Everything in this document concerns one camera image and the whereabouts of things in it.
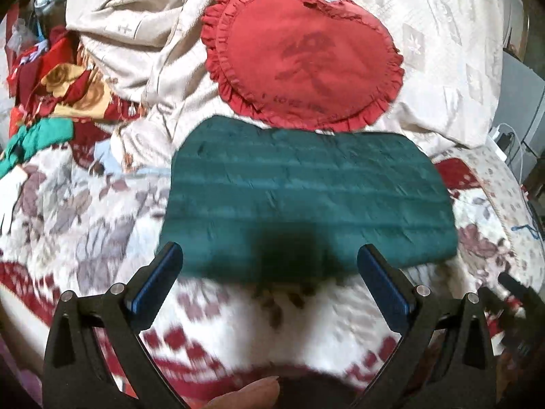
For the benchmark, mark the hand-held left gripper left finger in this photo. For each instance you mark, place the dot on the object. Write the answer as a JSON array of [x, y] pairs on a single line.
[[155, 283]]

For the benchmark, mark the red heart-shaped ruffled pillow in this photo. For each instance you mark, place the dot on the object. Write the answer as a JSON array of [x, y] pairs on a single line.
[[306, 51]]

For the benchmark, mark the floral printed bedsheet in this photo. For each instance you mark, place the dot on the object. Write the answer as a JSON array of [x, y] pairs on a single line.
[[85, 230]]

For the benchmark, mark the green quilted down jacket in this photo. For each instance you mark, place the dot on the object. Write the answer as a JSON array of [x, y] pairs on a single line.
[[306, 196]]

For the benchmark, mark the red cloth with yellow flowers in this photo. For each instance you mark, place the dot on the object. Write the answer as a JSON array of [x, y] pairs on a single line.
[[72, 89]]

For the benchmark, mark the person's left hand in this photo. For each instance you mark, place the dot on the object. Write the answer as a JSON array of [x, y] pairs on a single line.
[[251, 394]]

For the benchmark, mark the black power adapter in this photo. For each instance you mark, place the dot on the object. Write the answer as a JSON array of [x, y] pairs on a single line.
[[506, 140]]

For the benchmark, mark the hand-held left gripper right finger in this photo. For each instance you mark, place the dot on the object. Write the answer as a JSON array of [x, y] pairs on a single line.
[[383, 289]]

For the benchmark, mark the white charger plug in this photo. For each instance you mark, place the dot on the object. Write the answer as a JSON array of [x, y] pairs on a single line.
[[497, 145]]

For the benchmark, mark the cream textured blanket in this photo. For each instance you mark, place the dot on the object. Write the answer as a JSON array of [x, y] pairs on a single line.
[[443, 51]]

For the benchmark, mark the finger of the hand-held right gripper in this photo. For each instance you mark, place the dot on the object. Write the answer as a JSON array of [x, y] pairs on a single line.
[[517, 289]]

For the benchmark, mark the green cloth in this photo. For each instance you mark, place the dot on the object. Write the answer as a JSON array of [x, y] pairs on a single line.
[[38, 138]]

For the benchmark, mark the grey refrigerator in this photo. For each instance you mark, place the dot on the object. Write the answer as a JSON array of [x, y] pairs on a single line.
[[526, 106]]

